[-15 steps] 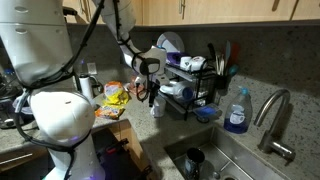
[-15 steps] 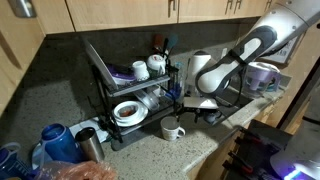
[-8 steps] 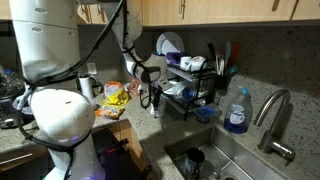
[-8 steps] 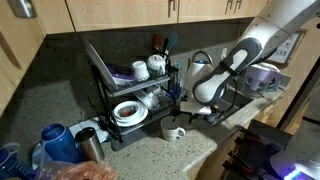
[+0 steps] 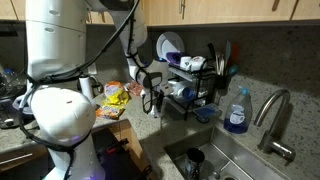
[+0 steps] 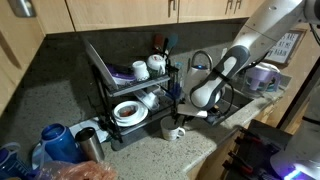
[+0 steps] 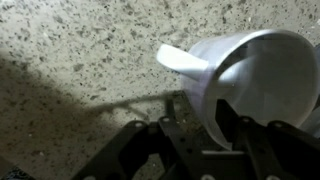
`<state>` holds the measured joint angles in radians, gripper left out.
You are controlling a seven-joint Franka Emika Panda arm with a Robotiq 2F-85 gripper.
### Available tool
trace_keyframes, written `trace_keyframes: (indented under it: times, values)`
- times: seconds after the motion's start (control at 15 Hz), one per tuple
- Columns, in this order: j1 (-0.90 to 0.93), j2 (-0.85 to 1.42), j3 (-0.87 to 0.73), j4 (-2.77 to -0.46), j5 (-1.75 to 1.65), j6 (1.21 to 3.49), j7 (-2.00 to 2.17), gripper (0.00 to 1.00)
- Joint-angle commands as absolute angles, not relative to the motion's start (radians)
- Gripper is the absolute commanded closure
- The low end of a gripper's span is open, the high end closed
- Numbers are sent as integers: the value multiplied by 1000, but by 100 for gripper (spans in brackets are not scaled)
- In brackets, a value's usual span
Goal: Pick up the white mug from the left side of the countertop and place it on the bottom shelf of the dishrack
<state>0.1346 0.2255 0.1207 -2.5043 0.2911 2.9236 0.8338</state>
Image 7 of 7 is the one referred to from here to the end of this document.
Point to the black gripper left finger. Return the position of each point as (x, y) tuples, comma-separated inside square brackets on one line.
[(146, 150)]

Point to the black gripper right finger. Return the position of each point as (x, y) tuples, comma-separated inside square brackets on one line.
[(276, 153)]

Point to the plain white mug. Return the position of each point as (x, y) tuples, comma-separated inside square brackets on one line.
[(263, 83)]

